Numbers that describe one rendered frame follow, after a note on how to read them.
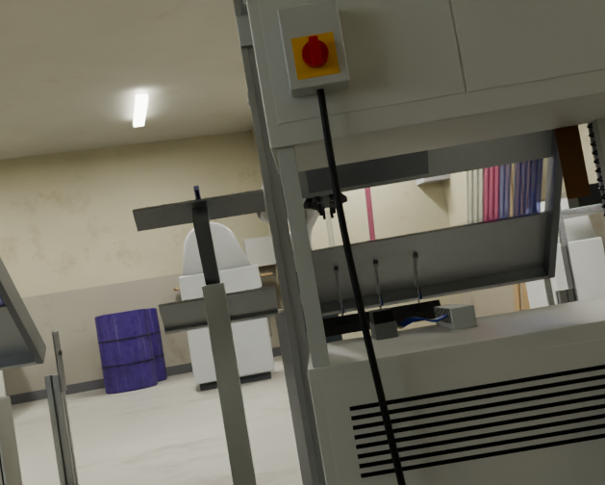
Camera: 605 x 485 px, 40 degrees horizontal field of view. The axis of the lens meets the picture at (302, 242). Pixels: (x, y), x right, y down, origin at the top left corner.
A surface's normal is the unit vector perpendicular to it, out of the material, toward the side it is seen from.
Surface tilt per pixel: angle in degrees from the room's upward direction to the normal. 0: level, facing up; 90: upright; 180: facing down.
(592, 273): 90
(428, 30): 90
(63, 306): 90
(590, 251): 90
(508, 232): 133
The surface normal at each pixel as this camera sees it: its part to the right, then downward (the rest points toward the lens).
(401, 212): 0.22, -0.10
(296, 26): -0.02, -0.06
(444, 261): 0.10, 0.62
